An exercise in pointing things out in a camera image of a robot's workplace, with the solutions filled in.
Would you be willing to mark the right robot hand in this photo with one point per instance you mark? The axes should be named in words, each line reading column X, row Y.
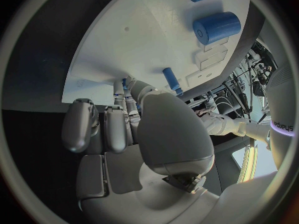
column 172, row 130

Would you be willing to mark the blue peg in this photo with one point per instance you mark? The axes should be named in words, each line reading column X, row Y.
column 125, row 84
column 170, row 78

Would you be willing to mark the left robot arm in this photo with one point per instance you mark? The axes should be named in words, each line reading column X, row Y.
column 233, row 127

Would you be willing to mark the white task board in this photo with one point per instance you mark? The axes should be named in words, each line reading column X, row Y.
column 140, row 41

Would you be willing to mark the glowing light bar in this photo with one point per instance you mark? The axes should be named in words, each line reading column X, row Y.
column 247, row 162

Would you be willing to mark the dark equipment rack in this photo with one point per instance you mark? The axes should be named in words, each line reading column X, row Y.
column 259, row 74

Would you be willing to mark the short blue cylinder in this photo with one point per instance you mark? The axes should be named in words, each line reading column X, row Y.
column 219, row 27

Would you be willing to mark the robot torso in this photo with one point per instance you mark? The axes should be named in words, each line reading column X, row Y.
column 282, row 100

